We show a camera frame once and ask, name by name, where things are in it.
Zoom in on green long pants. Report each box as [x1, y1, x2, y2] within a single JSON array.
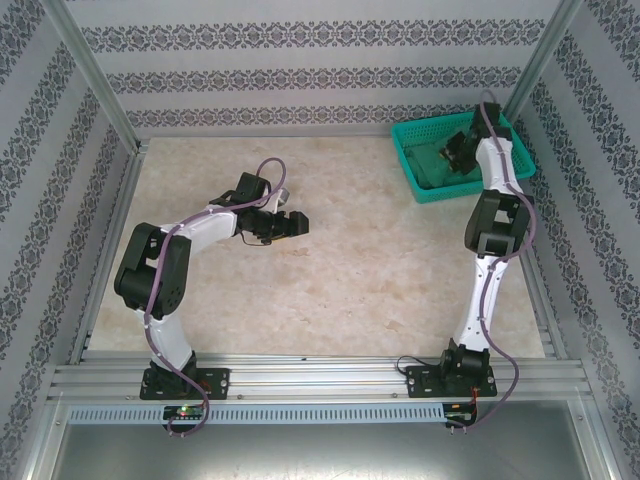
[[402, 142, 484, 191]]

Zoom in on teal plastic basket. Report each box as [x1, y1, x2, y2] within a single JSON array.
[[390, 110, 537, 205]]

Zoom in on brushed metal sheet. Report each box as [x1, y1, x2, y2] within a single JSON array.
[[27, 399, 619, 480]]

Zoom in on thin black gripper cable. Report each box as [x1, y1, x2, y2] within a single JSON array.
[[238, 230, 274, 249]]

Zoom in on aluminium frame post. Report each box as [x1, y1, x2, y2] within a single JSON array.
[[39, 0, 151, 151], [502, 0, 586, 119]]

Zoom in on aluminium back rail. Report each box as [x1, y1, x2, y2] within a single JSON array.
[[135, 127, 396, 142]]

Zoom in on aluminium mounting rail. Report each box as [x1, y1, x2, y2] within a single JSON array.
[[48, 351, 586, 401]]

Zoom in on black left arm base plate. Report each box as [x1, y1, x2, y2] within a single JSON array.
[[138, 367, 232, 401]]

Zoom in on thin black base cable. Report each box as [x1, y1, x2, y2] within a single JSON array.
[[396, 354, 444, 384]]

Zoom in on slotted grey cable duct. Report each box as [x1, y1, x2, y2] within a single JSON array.
[[66, 403, 449, 425]]

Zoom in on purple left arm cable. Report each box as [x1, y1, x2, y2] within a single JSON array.
[[143, 157, 291, 440]]

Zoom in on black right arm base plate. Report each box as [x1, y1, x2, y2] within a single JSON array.
[[405, 364, 499, 400]]

